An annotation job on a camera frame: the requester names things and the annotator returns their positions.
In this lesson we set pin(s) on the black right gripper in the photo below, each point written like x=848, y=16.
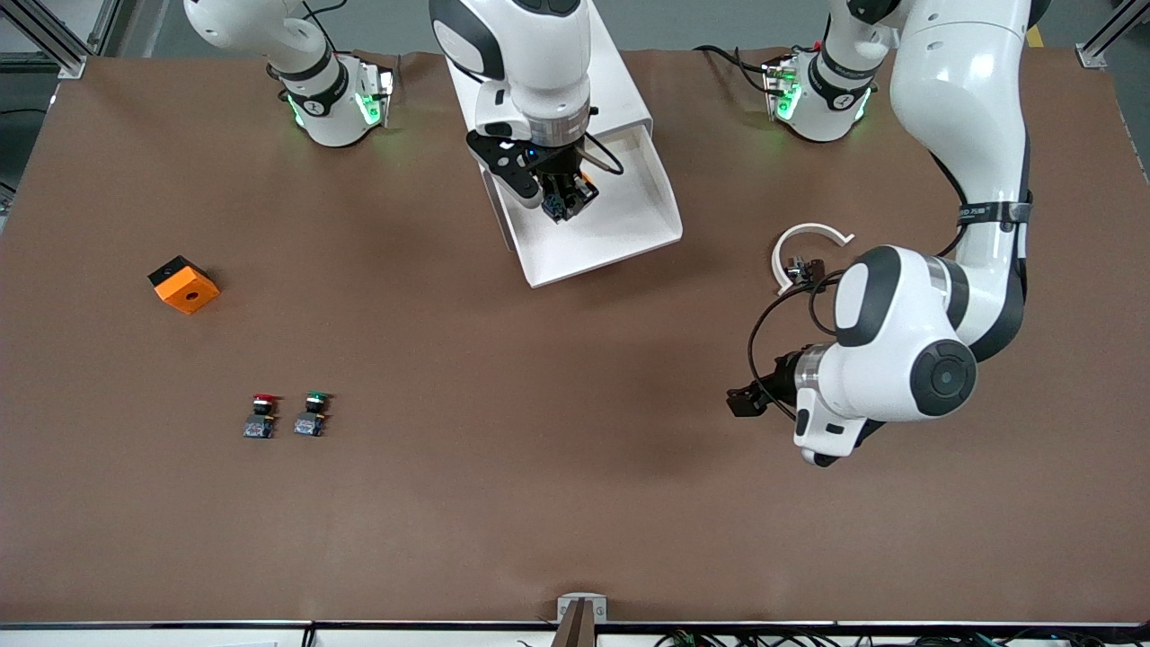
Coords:
x=563, y=182

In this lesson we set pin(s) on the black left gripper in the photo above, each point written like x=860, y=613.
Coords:
x=783, y=377

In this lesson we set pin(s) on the yellow push button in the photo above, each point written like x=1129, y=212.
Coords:
x=572, y=208

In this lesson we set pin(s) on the white topmost cabinet drawer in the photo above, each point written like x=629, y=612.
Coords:
x=611, y=243

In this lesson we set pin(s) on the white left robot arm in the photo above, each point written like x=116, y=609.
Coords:
x=961, y=90

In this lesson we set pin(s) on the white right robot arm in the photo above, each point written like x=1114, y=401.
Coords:
x=530, y=54

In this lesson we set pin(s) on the white drawer cabinet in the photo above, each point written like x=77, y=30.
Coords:
x=620, y=81

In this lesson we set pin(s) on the green push button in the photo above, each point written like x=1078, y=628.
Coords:
x=309, y=424

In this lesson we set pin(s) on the red push button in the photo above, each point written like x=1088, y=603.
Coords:
x=259, y=427

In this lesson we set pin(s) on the brown paper table cover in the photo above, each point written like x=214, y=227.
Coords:
x=575, y=449

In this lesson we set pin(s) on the silver base connector plate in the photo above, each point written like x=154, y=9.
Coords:
x=384, y=85
x=780, y=85

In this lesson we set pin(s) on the orange box with hole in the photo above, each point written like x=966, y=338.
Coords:
x=189, y=292

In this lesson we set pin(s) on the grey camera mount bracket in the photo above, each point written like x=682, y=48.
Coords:
x=582, y=611

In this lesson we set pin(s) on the aluminium frame post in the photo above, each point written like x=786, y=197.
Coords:
x=1090, y=56
x=74, y=63

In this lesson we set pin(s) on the white table edge rail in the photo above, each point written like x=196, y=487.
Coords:
x=180, y=636

